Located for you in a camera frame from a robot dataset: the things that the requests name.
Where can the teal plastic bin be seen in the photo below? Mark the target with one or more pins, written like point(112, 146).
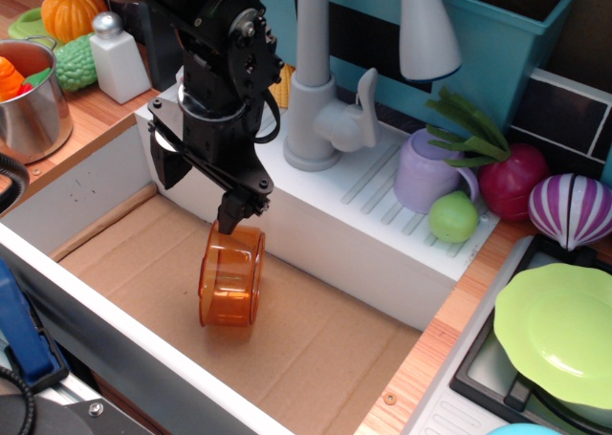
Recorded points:
point(351, 56)

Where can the yellow toy corn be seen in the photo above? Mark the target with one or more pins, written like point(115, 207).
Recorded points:
point(282, 89)

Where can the white toy sink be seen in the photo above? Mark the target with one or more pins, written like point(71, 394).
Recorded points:
point(343, 227)

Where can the lime green plastic plate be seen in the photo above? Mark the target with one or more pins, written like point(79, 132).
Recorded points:
point(554, 323)

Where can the steel pot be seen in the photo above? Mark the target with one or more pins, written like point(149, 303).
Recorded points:
point(37, 123)

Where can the green bumpy toy gourd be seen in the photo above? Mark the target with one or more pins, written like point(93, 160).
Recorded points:
point(75, 66)

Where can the white salt shaker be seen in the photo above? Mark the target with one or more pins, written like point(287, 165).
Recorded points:
point(121, 72)

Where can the light green plastic plate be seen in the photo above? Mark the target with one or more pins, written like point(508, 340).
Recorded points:
point(28, 24)

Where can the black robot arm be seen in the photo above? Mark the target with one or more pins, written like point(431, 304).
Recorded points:
point(229, 54)

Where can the red toy radish with leaves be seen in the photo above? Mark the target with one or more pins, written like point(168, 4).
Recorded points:
point(506, 172)

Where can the lilac plastic cup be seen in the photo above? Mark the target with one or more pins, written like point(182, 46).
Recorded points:
point(424, 176)

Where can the transparent orange plastic pot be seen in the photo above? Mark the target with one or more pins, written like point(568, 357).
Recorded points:
point(230, 276)

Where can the toy stove top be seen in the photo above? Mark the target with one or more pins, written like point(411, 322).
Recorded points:
point(478, 389)

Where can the brown cardboard sheet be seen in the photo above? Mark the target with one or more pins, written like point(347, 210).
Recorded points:
point(315, 359)

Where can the light blue bowl rim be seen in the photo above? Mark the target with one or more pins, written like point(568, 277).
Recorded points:
point(523, 429)

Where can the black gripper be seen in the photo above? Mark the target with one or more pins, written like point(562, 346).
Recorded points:
point(223, 149)

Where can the green toy pepper piece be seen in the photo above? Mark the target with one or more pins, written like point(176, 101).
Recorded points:
point(35, 80)

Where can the orange toy pumpkin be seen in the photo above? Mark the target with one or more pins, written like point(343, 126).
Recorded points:
point(67, 20)

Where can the orange toy carrot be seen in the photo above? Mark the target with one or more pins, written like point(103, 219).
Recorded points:
point(11, 80)

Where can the purple white striped toy onion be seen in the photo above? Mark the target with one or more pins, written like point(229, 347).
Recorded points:
point(571, 209)

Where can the blue clamp handle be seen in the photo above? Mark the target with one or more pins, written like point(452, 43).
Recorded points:
point(31, 350)

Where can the green toy pear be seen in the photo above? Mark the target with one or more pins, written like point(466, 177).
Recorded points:
point(453, 218)

